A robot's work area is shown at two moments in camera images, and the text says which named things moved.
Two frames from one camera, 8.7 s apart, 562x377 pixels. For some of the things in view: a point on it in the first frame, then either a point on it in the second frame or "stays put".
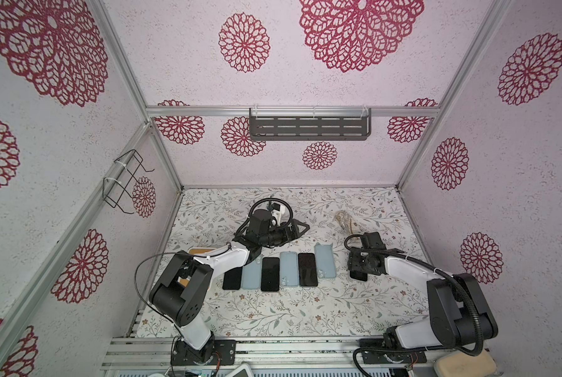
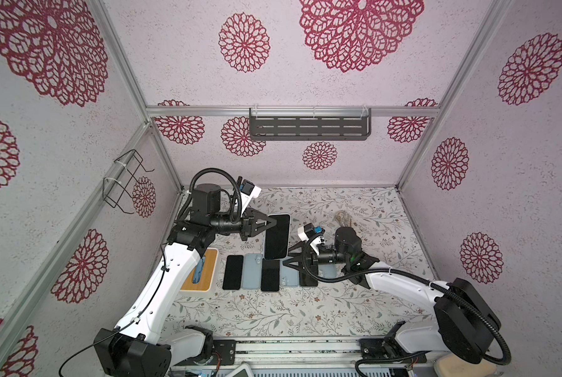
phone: (270, 274) stays put
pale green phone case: (251, 275) stays put
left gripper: (290, 236) → (249, 227)
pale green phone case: (289, 269) stays put
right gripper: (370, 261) → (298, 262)
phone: (232, 279) stays put
